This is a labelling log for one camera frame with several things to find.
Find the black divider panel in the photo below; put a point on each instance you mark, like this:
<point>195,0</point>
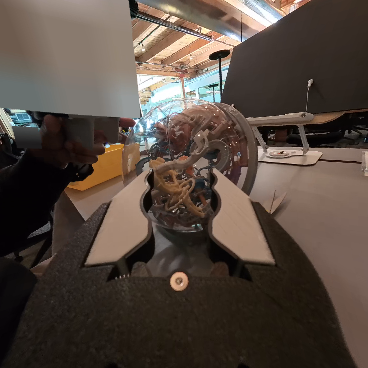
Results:
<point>287,57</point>

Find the yellow bin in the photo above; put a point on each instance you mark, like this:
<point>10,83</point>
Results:
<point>100,166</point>

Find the black ceiling duct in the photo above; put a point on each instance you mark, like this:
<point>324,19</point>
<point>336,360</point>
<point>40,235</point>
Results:
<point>218,23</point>

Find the clear plastic block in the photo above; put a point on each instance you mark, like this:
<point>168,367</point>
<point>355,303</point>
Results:
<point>364,164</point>

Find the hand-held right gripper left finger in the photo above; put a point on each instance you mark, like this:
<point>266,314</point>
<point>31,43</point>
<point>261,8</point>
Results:
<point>120,224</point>

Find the person's left hand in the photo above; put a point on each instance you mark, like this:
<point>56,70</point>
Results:
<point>54,143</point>

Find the white laptop stand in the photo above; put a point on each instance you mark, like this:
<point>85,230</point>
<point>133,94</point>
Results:
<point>276,118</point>

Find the person's left forearm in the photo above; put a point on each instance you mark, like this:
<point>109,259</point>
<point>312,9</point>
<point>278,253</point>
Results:
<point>31,195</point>

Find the clear maze puzzle ball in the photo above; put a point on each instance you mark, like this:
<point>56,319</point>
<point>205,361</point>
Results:
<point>187,143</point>

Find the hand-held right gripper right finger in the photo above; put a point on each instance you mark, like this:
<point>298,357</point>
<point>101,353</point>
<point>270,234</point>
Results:
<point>241,230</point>

